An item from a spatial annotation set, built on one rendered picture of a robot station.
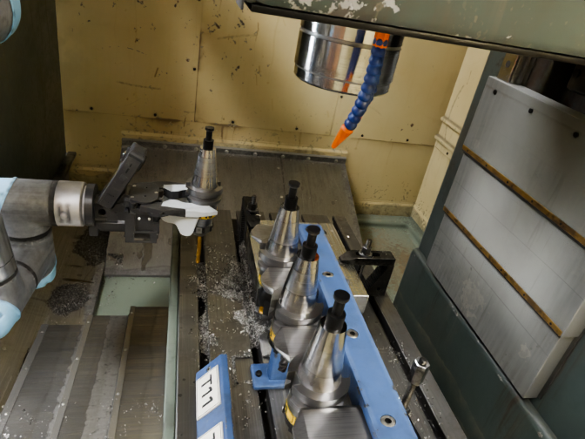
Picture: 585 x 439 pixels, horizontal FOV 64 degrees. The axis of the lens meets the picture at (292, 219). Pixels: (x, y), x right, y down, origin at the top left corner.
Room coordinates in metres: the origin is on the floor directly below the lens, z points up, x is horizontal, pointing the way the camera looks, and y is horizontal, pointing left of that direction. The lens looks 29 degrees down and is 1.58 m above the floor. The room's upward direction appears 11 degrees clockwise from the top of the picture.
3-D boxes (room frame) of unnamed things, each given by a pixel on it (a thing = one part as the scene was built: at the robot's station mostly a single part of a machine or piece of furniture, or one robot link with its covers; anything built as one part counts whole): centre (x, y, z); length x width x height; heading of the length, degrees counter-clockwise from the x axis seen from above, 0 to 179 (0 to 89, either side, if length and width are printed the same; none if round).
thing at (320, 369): (0.33, -0.06, 1.26); 0.04 x 0.04 x 0.07
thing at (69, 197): (0.65, 0.36, 1.16); 0.08 x 0.05 x 0.08; 17
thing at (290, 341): (0.39, -0.04, 1.21); 0.07 x 0.05 x 0.01; 107
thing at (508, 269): (0.90, -0.46, 1.16); 0.48 x 0.05 x 0.51; 17
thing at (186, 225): (0.68, 0.17, 1.16); 0.09 x 0.03 x 0.06; 93
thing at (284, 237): (0.55, 0.01, 1.26); 0.04 x 0.04 x 0.07
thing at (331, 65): (0.77, -0.03, 1.47); 0.16 x 0.16 x 0.12
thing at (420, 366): (0.60, -0.26, 0.96); 0.03 x 0.03 x 0.13
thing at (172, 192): (0.74, 0.19, 1.16); 0.09 x 0.03 x 0.06; 120
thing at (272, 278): (0.49, -0.01, 1.21); 0.07 x 0.05 x 0.01; 107
